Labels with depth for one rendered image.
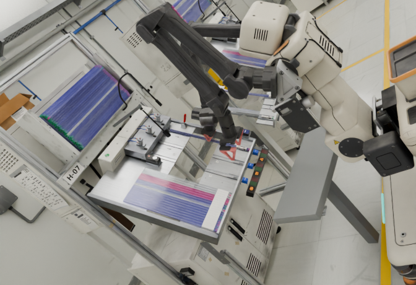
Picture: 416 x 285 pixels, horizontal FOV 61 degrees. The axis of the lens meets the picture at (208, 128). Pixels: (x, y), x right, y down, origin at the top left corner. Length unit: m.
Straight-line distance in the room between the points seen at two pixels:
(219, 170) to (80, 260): 1.89
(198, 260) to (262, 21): 1.30
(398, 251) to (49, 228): 2.68
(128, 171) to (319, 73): 1.15
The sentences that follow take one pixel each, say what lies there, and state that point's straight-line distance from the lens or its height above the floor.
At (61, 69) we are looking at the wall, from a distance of 4.00.
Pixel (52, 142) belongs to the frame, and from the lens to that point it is 1.97.
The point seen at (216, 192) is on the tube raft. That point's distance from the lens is 1.85.
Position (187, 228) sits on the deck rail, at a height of 0.82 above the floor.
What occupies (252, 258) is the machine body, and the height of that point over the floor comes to 0.20.
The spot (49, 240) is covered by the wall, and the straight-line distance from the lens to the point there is 3.41.
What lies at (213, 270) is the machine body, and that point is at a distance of 2.10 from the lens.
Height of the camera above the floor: 1.57
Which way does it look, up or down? 17 degrees down
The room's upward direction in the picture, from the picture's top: 44 degrees counter-clockwise
